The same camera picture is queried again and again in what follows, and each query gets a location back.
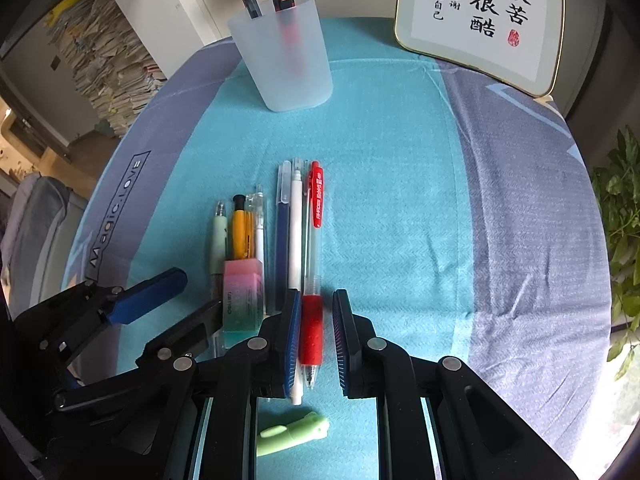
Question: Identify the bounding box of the red gel pen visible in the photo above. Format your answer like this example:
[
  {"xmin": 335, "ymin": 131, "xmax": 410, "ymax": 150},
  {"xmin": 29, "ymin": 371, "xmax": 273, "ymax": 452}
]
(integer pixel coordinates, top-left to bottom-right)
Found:
[{"xmin": 299, "ymin": 160, "xmax": 324, "ymax": 388}]

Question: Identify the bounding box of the red utility knife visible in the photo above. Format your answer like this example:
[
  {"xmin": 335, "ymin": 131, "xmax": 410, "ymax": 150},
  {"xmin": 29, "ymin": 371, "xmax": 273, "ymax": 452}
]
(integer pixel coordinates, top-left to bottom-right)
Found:
[{"xmin": 272, "ymin": 0, "xmax": 305, "ymax": 78}]

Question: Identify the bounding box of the pink green eraser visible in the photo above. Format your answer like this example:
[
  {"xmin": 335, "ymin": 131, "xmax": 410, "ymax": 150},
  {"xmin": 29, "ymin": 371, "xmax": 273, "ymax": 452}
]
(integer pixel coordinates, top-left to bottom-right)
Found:
[{"xmin": 222, "ymin": 259, "xmax": 265, "ymax": 350}]

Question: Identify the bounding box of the light green correction pen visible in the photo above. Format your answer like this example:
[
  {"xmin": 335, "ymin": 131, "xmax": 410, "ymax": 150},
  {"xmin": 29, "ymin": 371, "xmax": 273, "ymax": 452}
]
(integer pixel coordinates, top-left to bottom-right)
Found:
[{"xmin": 256, "ymin": 412, "xmax": 330, "ymax": 457}]

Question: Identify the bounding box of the pale green pen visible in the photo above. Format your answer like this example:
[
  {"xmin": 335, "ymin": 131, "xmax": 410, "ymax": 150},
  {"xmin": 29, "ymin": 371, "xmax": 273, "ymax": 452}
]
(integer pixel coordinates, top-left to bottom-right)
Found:
[{"xmin": 209, "ymin": 200, "xmax": 228, "ymax": 299}]

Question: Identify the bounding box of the yellow pen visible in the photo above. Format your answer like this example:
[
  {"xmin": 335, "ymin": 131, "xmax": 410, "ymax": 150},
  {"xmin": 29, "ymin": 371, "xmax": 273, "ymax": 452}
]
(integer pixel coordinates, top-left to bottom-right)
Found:
[{"xmin": 231, "ymin": 194, "xmax": 255, "ymax": 260}]

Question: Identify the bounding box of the grey sofa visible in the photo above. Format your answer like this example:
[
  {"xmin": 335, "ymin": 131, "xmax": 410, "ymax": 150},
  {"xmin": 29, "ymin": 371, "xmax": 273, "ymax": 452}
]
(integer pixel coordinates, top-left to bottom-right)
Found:
[{"xmin": 1, "ymin": 172, "xmax": 88, "ymax": 318}]

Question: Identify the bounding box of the dark blue pen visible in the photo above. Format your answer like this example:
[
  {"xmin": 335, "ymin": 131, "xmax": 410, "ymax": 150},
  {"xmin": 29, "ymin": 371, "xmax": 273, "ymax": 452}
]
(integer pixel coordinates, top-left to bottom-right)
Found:
[{"xmin": 274, "ymin": 160, "xmax": 292, "ymax": 312}]

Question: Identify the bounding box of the blue grey striped tablecloth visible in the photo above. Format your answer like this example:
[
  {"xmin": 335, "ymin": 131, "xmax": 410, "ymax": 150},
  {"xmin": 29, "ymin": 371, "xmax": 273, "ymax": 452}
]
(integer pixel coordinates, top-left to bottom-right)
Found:
[{"xmin": 65, "ymin": 18, "xmax": 610, "ymax": 464}]

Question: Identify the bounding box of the stack of books and papers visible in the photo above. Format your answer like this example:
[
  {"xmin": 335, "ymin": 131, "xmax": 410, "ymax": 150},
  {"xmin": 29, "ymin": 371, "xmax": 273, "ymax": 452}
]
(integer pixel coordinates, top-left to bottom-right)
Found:
[{"xmin": 43, "ymin": 0, "xmax": 167, "ymax": 136}]

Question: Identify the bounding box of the translucent white pen cup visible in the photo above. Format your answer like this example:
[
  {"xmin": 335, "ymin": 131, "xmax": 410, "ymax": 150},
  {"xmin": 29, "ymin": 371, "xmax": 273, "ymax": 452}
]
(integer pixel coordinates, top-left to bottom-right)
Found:
[{"xmin": 228, "ymin": 0, "xmax": 333, "ymax": 113}]

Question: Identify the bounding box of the green potted plant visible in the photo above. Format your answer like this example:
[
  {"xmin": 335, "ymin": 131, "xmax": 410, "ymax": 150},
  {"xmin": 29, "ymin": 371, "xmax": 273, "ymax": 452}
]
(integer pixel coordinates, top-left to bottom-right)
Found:
[{"xmin": 590, "ymin": 126, "xmax": 640, "ymax": 378}]

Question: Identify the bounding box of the framed calligraphy picture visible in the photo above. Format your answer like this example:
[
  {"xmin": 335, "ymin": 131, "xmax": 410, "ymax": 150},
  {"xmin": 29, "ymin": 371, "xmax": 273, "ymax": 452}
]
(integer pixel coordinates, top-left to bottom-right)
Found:
[{"xmin": 394, "ymin": 0, "xmax": 565, "ymax": 98}]

